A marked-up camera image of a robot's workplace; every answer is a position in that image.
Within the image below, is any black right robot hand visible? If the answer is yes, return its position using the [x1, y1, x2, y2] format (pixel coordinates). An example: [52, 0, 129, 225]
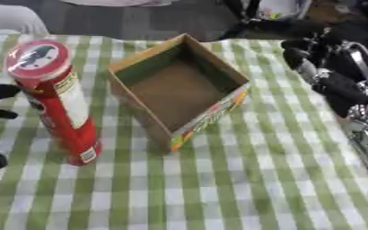
[279, 28, 368, 119]

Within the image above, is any open tan cardboard box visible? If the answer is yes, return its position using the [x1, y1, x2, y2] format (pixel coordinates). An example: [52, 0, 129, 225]
[107, 32, 252, 153]

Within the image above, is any red cylindrical snack can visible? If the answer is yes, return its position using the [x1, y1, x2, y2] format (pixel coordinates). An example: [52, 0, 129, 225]
[3, 39, 104, 167]

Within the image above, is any white chair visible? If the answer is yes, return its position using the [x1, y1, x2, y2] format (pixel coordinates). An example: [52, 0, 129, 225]
[0, 4, 51, 36]

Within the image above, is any white bag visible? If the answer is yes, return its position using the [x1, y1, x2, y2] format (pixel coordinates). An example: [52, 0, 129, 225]
[254, 0, 315, 21]

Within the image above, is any black tripod stand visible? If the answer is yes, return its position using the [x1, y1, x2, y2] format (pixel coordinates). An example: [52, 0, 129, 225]
[216, 0, 326, 40]

